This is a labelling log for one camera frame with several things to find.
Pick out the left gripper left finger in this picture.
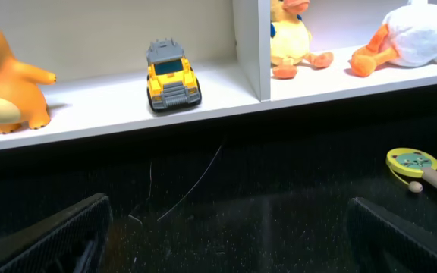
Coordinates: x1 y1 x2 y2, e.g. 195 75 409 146
0 192 113 273

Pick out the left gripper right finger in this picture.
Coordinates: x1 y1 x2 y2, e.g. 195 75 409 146
346 196 437 273

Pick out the yellow rattle drum toy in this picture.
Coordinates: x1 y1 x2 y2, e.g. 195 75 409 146
385 147 437 208

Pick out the white shelf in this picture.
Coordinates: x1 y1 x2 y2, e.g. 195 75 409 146
0 0 437 155

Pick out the orange toy figure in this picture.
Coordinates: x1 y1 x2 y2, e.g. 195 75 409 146
0 13 58 136

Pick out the grey and yellow toy truck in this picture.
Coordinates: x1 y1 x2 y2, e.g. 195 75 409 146
144 37 203 114

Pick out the white plush duck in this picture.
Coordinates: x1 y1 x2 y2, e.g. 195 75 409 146
349 0 437 79

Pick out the yellow plush duck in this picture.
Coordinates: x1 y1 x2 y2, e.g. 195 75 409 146
269 0 335 80

